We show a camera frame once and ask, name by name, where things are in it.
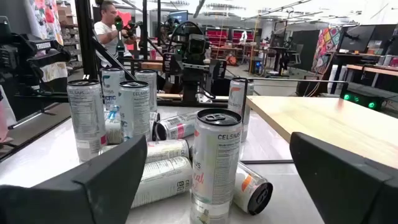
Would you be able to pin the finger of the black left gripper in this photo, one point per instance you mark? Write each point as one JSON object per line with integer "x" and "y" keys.
{"x": 168, "y": 63}
{"x": 219, "y": 69}

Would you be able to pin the computer tower with blue light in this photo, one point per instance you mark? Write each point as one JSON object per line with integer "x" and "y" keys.
{"x": 256, "y": 65}

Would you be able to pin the black box with green lights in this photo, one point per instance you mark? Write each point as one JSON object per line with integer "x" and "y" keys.
{"x": 363, "y": 98}

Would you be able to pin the wooden tray board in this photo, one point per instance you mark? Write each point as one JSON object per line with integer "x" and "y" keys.
{"x": 326, "y": 124}

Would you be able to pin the colourful patterned panel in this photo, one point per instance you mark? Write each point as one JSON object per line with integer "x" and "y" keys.
{"x": 326, "y": 46}

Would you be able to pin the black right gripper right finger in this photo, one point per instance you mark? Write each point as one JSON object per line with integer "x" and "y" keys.
{"x": 342, "y": 193}

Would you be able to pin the white Celsius Arctic Vibe can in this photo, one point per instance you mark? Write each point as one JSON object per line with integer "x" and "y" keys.
{"x": 155, "y": 117}
{"x": 110, "y": 90}
{"x": 135, "y": 109}

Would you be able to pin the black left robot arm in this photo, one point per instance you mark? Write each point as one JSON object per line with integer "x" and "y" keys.
{"x": 194, "y": 85}

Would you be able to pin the monitor with blue screen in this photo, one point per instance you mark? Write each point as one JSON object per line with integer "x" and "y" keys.
{"x": 178, "y": 16}

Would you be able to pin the black computer monitor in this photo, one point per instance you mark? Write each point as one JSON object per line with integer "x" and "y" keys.
{"x": 357, "y": 37}

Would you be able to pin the shelving rack with boxes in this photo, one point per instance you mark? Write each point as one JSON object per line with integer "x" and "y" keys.
{"x": 70, "y": 34}

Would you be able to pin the wooden desk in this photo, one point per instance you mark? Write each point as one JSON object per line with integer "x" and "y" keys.
{"x": 373, "y": 70}

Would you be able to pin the Celsius can with red band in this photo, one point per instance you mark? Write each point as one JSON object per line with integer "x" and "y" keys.
{"x": 178, "y": 126}

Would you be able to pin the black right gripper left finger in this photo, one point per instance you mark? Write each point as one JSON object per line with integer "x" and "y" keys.
{"x": 93, "y": 199}

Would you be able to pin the red storage rack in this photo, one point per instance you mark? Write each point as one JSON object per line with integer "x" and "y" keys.
{"x": 242, "y": 35}
{"x": 217, "y": 35}

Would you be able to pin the person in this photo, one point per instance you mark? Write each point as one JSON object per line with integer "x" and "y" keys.
{"x": 107, "y": 34}

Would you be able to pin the white glossy table sheet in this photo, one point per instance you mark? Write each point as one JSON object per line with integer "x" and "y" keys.
{"x": 46, "y": 155}

